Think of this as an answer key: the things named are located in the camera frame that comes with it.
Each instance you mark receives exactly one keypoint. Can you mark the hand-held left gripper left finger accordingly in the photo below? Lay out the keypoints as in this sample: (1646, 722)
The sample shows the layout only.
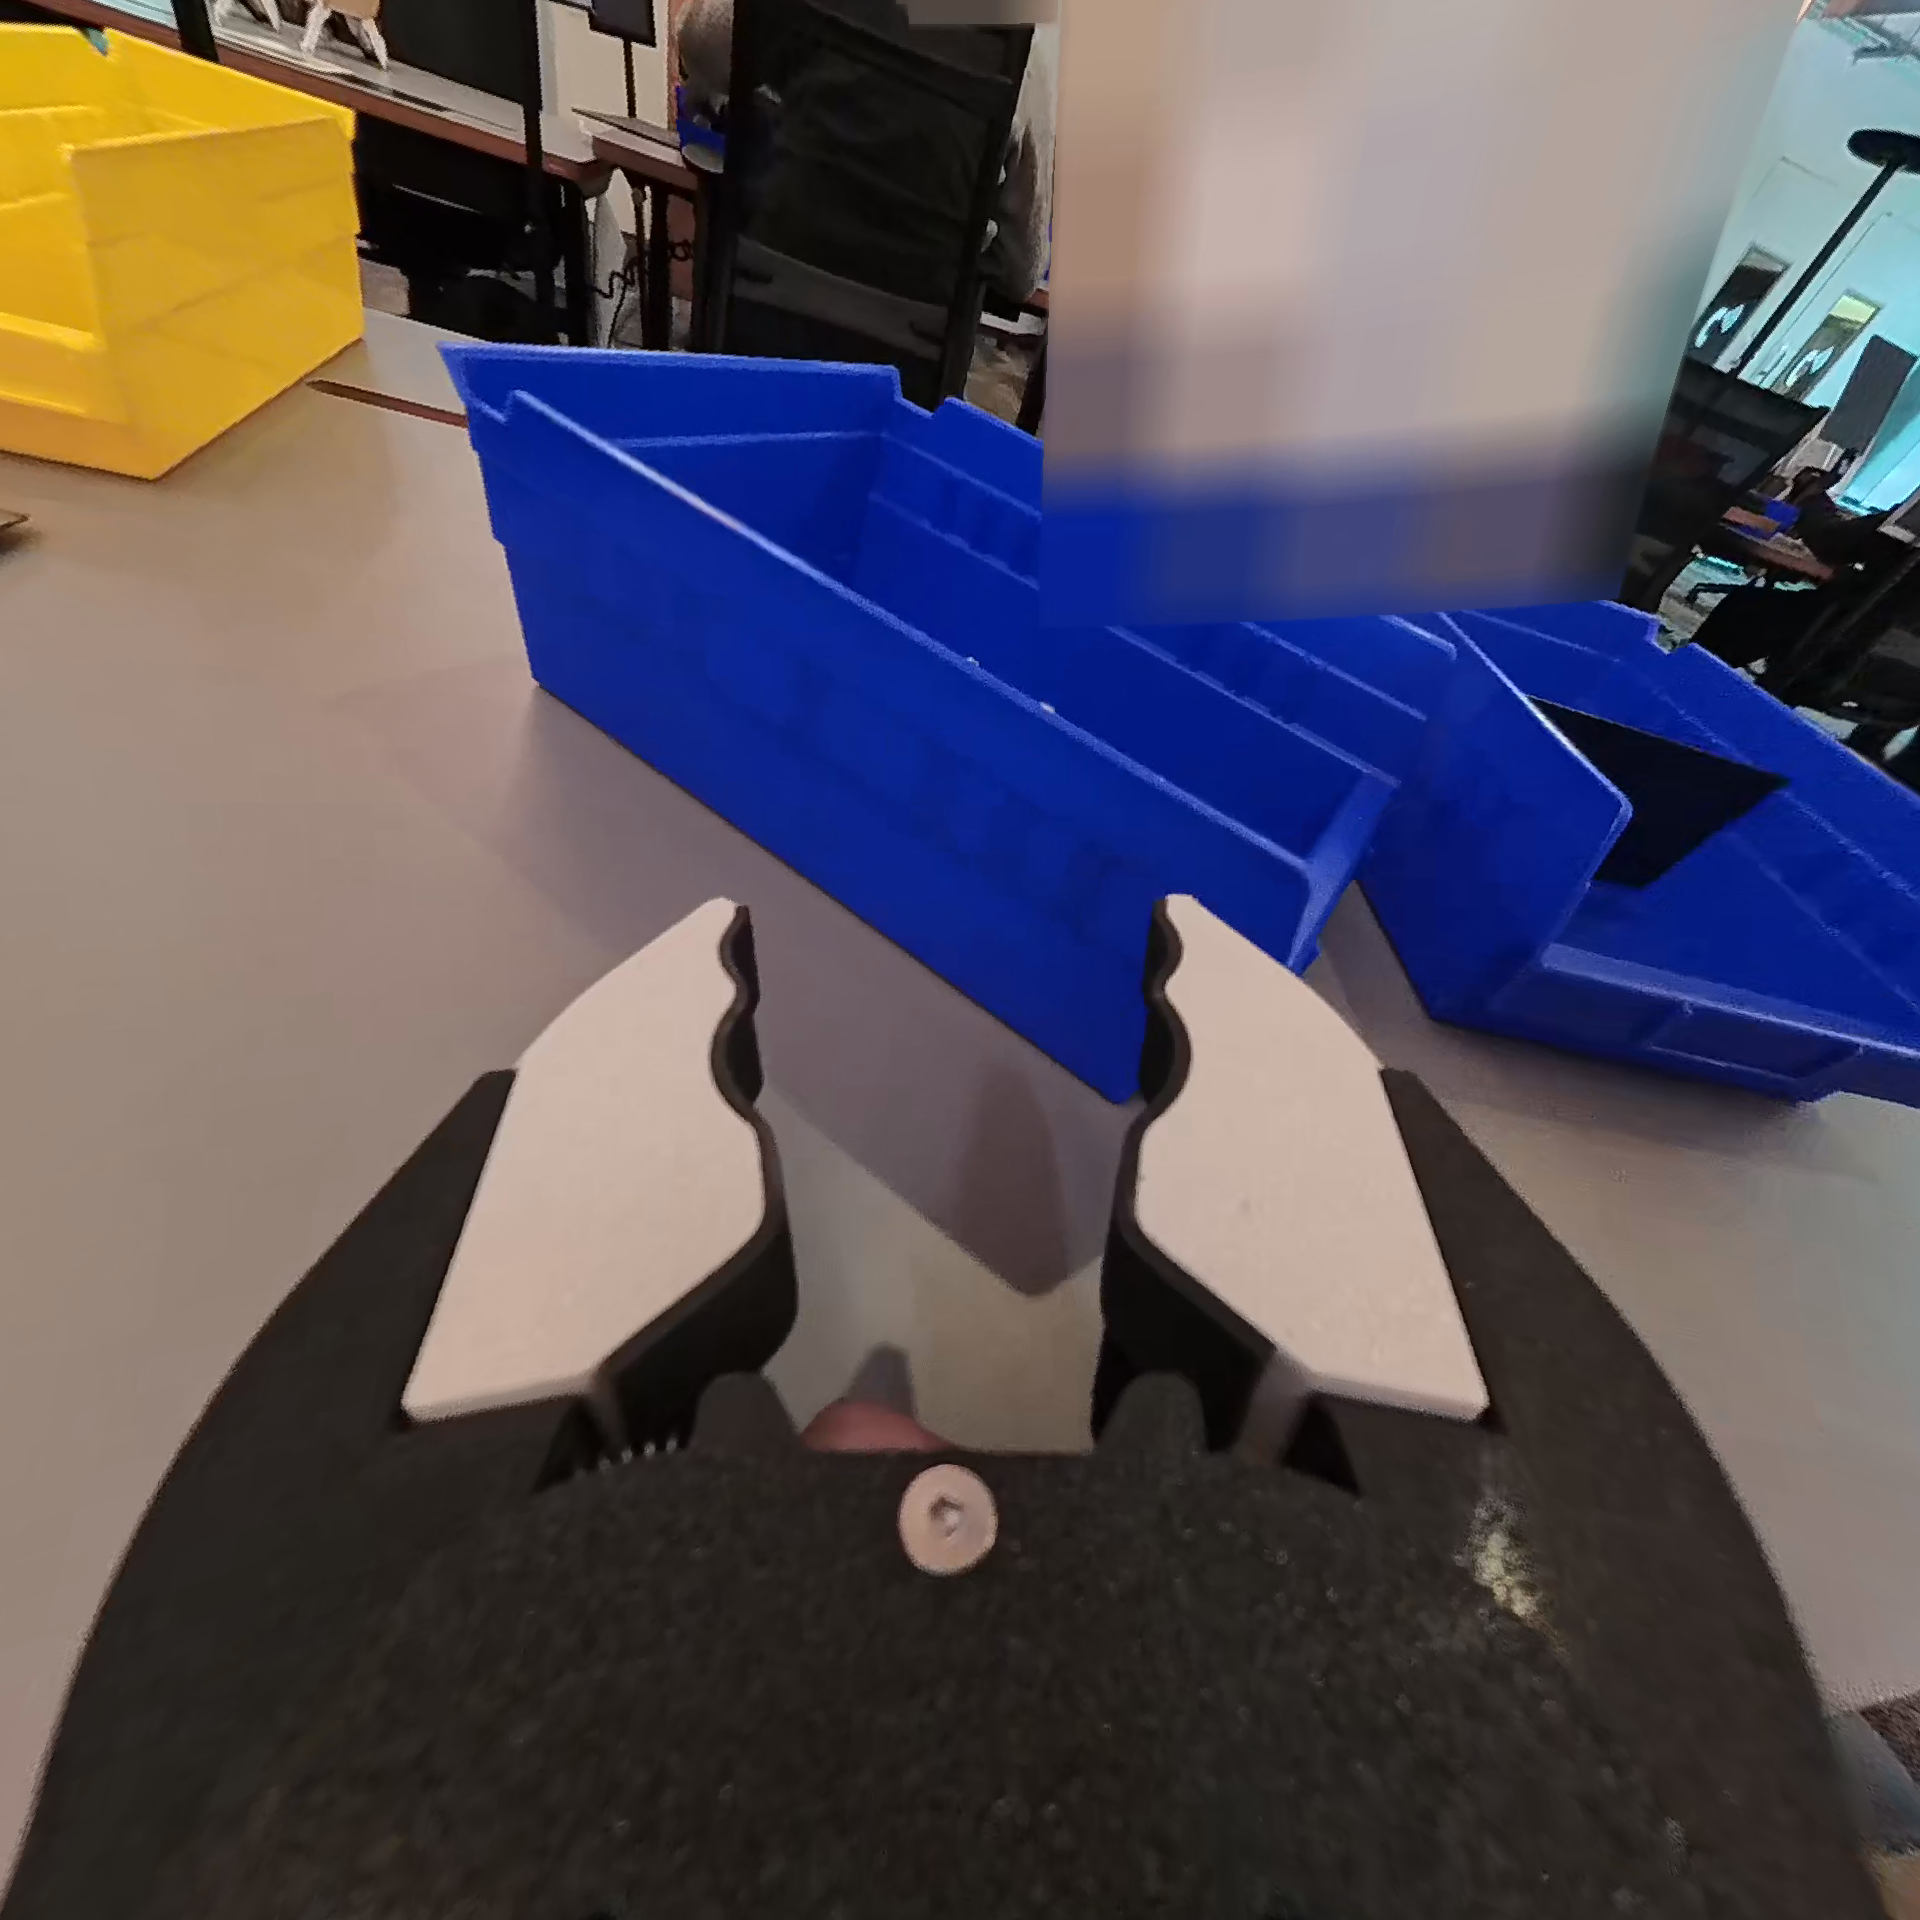
(602, 1201)

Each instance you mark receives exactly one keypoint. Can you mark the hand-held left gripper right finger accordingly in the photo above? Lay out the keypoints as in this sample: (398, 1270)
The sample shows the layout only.
(1307, 1201)

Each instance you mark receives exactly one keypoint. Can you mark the blue divided storage bin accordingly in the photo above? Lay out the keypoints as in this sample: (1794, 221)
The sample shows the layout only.
(1622, 871)

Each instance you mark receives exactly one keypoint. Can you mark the person's left hand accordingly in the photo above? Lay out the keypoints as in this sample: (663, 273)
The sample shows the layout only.
(871, 1429)

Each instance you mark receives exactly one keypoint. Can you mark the yellow storage bin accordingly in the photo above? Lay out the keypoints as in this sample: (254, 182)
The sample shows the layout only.
(165, 271)

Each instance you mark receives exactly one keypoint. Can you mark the black office chair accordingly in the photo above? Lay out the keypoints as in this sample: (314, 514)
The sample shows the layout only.
(856, 182)

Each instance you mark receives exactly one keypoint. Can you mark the black floor lamp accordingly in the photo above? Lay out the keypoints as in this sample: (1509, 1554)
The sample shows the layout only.
(1876, 182)

